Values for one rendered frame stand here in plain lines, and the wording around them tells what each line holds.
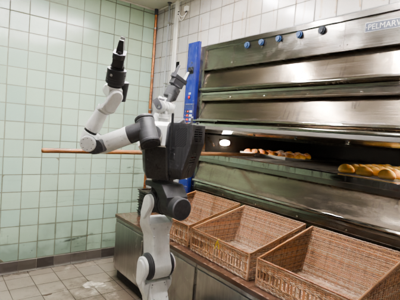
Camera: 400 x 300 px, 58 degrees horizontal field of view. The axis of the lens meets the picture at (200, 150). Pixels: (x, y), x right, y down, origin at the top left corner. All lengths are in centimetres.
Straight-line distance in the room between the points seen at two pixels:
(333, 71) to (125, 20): 228
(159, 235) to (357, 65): 144
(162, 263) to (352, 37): 165
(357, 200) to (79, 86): 259
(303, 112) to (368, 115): 43
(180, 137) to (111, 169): 203
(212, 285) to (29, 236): 196
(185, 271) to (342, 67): 158
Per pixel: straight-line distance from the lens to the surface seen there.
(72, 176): 363
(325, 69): 234
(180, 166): 181
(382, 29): 223
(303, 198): 236
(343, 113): 223
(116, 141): 174
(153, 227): 198
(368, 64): 221
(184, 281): 248
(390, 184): 209
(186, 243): 250
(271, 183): 255
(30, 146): 350
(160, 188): 186
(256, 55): 276
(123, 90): 176
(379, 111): 213
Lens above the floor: 137
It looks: 3 degrees down
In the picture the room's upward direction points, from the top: 4 degrees clockwise
